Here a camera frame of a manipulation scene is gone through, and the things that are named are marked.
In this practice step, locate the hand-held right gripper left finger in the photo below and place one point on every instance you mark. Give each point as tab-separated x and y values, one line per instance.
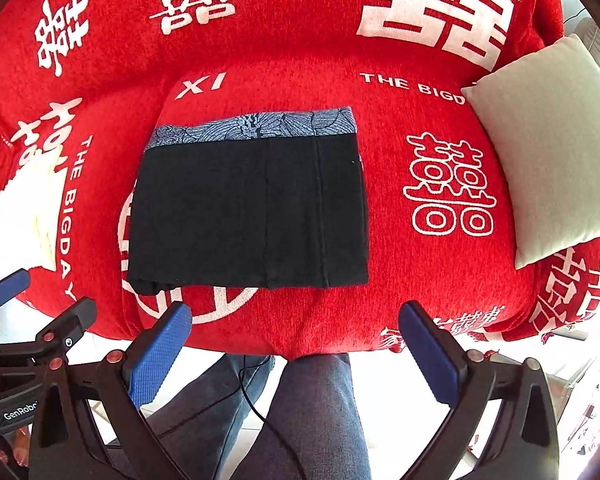
160	355

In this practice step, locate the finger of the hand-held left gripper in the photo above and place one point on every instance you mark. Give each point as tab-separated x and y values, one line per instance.
7	287
72	317

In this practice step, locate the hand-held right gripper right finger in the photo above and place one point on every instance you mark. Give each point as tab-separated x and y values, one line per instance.
430	355

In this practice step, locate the black pants grey patterned waistband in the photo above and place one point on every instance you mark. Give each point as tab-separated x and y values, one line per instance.
245	210

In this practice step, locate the person's left leg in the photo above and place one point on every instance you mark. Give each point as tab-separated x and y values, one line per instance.
195	410

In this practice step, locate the person's leg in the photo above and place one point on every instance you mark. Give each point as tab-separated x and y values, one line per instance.
315	410
195	410

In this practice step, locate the person's right leg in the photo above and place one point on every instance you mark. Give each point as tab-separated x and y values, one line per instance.
315	410

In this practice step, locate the glass side table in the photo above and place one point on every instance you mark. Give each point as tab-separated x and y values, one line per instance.
580	390

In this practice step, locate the beige square cushion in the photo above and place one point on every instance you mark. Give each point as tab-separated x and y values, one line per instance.
550	150

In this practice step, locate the red printed sofa cover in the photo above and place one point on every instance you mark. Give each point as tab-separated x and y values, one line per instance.
300	50

